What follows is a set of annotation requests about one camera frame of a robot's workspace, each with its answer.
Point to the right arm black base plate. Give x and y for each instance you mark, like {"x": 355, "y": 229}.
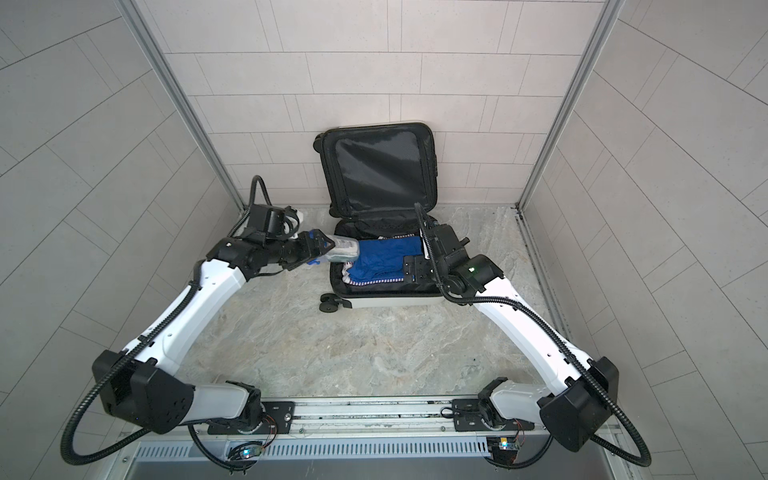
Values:
{"x": 475, "y": 415}

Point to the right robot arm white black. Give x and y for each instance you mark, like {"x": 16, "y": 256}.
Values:
{"x": 577, "y": 394}

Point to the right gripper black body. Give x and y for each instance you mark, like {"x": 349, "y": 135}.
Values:
{"x": 423, "y": 269}

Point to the aluminium corner profile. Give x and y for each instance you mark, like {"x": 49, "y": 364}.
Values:
{"x": 152, "y": 51}
{"x": 605, "y": 22}

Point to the aluminium mounting rail frame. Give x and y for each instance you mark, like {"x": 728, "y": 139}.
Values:
{"x": 363, "y": 428}

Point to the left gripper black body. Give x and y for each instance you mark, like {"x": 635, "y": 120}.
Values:
{"x": 289, "y": 252}

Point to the right green circuit board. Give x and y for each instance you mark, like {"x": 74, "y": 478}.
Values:
{"x": 503, "y": 450}

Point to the left aluminium corner profile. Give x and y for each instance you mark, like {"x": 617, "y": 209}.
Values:
{"x": 152, "y": 51}

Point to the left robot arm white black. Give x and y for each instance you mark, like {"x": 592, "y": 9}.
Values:
{"x": 139, "y": 384}

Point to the clear jar with blue lid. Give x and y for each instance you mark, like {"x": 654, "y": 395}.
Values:
{"x": 344, "y": 250}

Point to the right aluminium corner profile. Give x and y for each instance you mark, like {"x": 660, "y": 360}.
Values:
{"x": 605, "y": 22}

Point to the left green circuit board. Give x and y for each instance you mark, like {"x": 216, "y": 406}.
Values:
{"x": 249, "y": 451}

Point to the green circuit board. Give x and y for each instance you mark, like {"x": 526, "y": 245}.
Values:
{"x": 249, "y": 451}
{"x": 503, "y": 450}

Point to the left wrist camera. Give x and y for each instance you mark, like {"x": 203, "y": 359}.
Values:
{"x": 267, "y": 222}

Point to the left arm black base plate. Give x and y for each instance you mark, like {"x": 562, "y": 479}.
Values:
{"x": 275, "y": 417}

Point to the open black and white suitcase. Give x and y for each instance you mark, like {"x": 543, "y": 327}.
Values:
{"x": 374, "y": 175}

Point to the red white striped garment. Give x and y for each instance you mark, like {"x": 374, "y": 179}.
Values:
{"x": 360, "y": 281}

